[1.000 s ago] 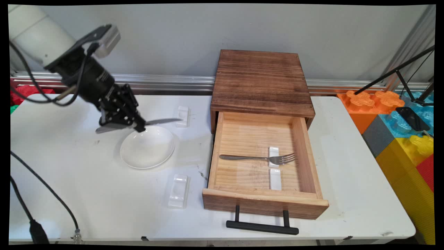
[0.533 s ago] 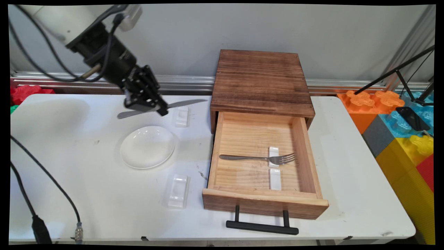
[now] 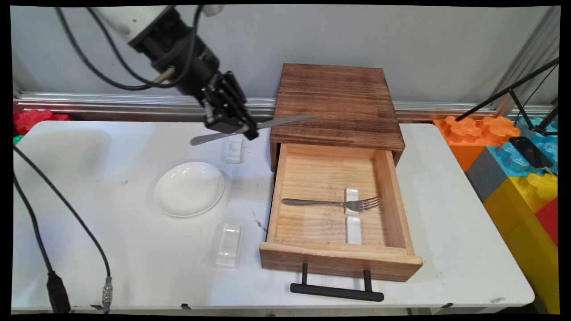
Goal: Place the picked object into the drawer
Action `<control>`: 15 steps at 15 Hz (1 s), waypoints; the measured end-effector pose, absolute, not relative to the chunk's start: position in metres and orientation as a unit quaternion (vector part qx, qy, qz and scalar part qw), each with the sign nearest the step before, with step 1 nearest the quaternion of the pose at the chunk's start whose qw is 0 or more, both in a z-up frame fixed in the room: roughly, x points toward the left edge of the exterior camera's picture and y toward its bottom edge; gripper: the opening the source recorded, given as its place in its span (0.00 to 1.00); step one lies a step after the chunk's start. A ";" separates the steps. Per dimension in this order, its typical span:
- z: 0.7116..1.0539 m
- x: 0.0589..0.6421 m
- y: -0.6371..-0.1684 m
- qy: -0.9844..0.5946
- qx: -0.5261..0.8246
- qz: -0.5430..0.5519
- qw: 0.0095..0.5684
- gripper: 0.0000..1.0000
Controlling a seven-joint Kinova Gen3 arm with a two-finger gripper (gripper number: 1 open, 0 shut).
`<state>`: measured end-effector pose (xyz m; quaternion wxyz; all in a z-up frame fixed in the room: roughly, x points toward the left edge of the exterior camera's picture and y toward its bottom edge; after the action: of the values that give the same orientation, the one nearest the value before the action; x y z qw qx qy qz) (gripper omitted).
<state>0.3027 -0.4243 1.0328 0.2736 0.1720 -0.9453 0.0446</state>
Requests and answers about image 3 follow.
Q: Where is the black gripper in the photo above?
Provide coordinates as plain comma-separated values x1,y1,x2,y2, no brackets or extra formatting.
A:
170,39,259,141

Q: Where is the steel table knife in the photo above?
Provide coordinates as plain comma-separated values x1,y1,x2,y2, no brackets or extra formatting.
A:
190,115,314,146

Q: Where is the white ceramic cutlery rest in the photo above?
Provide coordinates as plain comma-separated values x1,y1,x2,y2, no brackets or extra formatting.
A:
224,134,244,164
345,188,361,217
216,224,243,268
347,216,363,245

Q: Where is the white round plate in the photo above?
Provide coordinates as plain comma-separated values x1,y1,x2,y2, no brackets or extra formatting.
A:
154,161,226,218

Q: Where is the dark wooden drawer cabinet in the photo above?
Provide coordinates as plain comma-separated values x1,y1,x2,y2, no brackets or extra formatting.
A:
270,63,406,172

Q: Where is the light wooden drawer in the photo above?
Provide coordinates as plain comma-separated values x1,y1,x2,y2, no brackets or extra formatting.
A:
260,143,423,282

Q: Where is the steel fork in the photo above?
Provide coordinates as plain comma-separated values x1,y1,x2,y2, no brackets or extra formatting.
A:
282,197,381,212

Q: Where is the red toy block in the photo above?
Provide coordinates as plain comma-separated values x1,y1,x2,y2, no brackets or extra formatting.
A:
13,109,71,136
535,198,559,248

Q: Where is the orange toy block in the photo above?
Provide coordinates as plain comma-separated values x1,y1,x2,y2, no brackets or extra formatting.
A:
433,116,521,172

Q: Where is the black tripod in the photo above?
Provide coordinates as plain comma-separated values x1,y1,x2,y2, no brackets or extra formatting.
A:
455,58,560,137

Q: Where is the grey toy block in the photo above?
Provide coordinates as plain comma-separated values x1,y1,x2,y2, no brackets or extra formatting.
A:
465,148,509,203

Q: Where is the blue toy block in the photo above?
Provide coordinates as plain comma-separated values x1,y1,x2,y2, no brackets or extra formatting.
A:
487,117,558,179

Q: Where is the black smartphone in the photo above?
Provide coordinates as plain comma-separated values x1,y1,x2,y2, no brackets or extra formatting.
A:
509,137,554,169

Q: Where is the grey curtain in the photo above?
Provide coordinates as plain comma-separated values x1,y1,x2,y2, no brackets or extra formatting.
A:
493,7,560,116

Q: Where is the black cable with brass plug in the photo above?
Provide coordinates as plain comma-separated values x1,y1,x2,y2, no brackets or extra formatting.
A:
86,7,179,86

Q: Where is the aluminium rail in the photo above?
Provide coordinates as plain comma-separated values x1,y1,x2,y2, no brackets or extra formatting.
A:
13,92,554,124

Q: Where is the black drawer handle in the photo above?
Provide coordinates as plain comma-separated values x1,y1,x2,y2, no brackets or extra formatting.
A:
290,263,385,302

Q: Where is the black cable with silver connector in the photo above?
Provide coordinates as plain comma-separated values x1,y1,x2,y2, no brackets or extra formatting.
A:
13,146,113,313

